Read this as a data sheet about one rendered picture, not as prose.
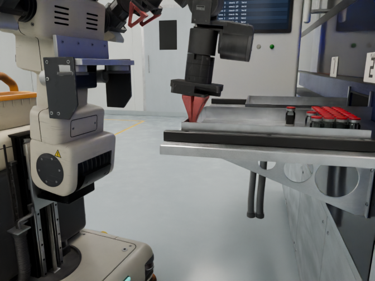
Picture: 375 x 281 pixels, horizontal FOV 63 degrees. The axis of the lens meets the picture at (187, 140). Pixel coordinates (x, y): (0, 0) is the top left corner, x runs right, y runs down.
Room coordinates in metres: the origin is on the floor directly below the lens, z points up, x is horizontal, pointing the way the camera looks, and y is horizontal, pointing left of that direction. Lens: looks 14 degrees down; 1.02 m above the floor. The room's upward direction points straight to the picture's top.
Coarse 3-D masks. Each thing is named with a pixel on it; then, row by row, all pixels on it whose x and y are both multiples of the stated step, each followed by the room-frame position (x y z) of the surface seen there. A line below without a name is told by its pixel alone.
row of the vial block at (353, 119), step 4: (336, 108) 0.71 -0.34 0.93; (340, 108) 0.71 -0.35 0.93; (340, 112) 0.65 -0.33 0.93; (344, 112) 0.64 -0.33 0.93; (348, 112) 0.64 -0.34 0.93; (348, 116) 0.59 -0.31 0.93; (352, 116) 0.59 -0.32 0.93; (356, 116) 0.59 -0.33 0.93; (348, 120) 0.59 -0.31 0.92; (352, 120) 0.57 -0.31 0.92; (356, 120) 0.56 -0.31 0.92; (348, 124) 0.57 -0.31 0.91; (352, 124) 0.57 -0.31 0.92; (356, 124) 0.57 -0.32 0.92; (348, 128) 0.57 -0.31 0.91; (352, 128) 0.56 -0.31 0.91; (356, 128) 0.56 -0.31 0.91
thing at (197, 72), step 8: (192, 56) 0.63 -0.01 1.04; (192, 64) 0.63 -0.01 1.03; (200, 64) 0.62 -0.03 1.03; (208, 64) 0.63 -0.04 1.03; (192, 72) 0.63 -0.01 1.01; (200, 72) 0.62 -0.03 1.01; (208, 72) 0.63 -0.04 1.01; (176, 80) 0.63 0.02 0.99; (184, 80) 0.65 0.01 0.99; (192, 80) 0.63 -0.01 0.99; (200, 80) 0.62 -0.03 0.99; (208, 80) 0.63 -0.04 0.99; (200, 88) 0.62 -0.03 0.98; (208, 88) 0.62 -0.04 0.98; (216, 88) 0.61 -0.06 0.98
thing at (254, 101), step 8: (248, 96) 1.11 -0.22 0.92; (256, 96) 1.15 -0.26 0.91; (264, 96) 1.14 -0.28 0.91; (272, 96) 1.13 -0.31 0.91; (280, 96) 1.13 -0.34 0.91; (288, 96) 1.12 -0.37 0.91; (296, 96) 1.12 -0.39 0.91; (304, 96) 1.11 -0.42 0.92; (248, 104) 0.90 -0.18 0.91; (256, 104) 0.90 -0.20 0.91; (264, 104) 0.89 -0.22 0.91; (272, 104) 0.89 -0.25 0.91; (280, 104) 0.88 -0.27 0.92; (288, 104) 1.12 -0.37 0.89; (296, 104) 1.12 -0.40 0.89; (304, 104) 1.11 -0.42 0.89; (312, 104) 1.10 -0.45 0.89; (320, 104) 1.10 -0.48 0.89; (328, 104) 1.09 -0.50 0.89; (336, 104) 1.09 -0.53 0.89; (344, 104) 1.08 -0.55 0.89; (352, 112) 0.84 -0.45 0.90; (360, 112) 0.84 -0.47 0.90; (368, 112) 0.83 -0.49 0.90
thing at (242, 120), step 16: (208, 112) 0.85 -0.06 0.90; (224, 112) 0.84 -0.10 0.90; (240, 112) 0.83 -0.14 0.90; (256, 112) 0.82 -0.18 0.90; (272, 112) 0.81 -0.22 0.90; (304, 112) 0.79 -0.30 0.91; (192, 128) 0.59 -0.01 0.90; (208, 128) 0.59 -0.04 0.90; (224, 128) 0.58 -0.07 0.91; (240, 128) 0.57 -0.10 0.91; (256, 128) 0.57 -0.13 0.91; (272, 128) 0.56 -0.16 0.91; (288, 128) 0.55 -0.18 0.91; (304, 128) 0.55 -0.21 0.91; (320, 128) 0.54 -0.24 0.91; (336, 128) 0.54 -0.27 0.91
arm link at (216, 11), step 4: (188, 0) 0.61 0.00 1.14; (192, 0) 0.61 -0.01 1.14; (212, 0) 0.60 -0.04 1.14; (216, 0) 0.60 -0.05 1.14; (220, 0) 0.62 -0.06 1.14; (188, 4) 0.61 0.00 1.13; (192, 4) 0.61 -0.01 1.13; (212, 4) 0.60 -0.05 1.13; (216, 4) 0.60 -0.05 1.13; (220, 4) 0.63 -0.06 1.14; (212, 8) 0.60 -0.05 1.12; (216, 8) 0.60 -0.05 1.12; (220, 8) 0.64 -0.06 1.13; (212, 12) 0.60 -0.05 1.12; (216, 12) 0.62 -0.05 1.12; (212, 16) 0.64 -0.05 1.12
